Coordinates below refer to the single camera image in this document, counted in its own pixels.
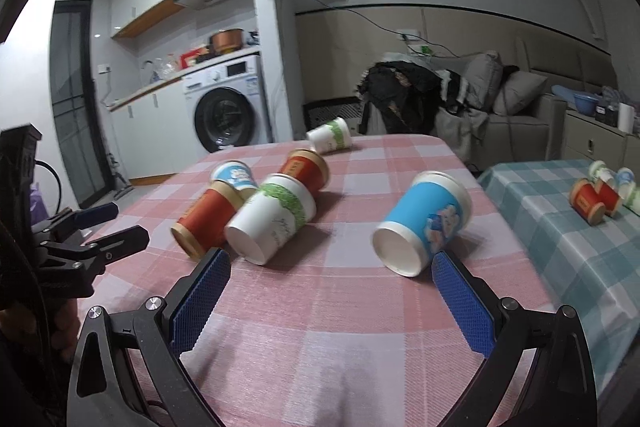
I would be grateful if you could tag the white cup on teal table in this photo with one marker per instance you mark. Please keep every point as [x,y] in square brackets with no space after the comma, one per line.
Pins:
[599,171]

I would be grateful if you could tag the small blue paper cup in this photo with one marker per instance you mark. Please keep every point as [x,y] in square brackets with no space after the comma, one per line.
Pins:
[237,174]

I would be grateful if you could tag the dark glass door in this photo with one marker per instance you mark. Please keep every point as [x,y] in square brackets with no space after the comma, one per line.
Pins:
[73,98]

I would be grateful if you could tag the dark clothes pile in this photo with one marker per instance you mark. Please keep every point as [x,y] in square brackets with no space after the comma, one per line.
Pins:
[408,96]

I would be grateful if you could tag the white washing machine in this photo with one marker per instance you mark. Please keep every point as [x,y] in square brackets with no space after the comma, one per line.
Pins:
[227,106]

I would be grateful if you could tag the white kitchen base cabinet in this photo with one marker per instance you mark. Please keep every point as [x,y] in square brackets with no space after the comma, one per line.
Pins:
[154,133]

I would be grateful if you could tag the far red paper cup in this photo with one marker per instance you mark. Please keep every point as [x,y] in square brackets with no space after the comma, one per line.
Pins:
[307,167]

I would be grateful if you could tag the white cup green leaf band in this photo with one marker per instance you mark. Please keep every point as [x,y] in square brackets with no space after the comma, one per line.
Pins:
[270,218]

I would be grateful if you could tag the red cup on teal table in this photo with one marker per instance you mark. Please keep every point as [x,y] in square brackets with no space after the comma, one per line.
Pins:
[586,201]

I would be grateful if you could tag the large blue paper cup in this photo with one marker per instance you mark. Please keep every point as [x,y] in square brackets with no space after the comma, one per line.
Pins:
[435,208]

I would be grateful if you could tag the white paper roll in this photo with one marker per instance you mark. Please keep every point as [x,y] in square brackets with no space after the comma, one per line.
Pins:
[625,118]

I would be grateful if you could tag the grey sofa cushion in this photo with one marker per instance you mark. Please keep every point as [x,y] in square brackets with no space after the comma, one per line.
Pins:
[519,90]

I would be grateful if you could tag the purple bag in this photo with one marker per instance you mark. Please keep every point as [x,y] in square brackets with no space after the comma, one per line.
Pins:
[38,209]

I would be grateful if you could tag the blue cup on teal table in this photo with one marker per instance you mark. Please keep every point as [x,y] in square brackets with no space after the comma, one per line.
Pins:
[624,182]

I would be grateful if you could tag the pink checked tablecloth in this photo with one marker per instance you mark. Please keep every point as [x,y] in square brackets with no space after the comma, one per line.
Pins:
[325,335]

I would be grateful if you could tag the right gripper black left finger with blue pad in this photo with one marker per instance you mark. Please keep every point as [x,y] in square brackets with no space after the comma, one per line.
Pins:
[104,388]

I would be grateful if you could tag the black slatted chair back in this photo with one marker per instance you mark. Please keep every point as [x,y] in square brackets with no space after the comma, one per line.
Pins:
[320,112]

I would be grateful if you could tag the copper cooking pot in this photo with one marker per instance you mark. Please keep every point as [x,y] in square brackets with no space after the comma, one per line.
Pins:
[226,41]

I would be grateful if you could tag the beige sofa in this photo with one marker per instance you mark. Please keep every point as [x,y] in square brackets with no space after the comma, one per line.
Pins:
[481,138]

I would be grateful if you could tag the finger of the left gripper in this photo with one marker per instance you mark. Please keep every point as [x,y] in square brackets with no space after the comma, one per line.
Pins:
[67,222]
[98,253]

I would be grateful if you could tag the teal checked tablecloth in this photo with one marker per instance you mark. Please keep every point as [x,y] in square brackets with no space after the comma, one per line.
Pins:
[594,269]

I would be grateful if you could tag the red paper cup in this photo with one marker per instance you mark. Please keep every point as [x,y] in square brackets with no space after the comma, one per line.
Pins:
[307,167]
[201,227]

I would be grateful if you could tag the far white green cup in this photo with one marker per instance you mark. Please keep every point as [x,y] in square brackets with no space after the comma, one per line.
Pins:
[329,137]

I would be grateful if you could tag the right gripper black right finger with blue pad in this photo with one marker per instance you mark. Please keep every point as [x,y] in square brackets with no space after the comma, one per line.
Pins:
[559,388]

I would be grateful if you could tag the beige side cabinet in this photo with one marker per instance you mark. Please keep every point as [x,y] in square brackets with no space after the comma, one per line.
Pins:
[586,138]

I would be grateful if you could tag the near red paper cup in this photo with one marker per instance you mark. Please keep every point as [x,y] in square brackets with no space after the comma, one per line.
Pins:
[201,227]

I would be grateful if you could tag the blue plastic bowl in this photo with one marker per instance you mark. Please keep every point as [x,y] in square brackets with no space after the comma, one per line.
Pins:
[585,103]

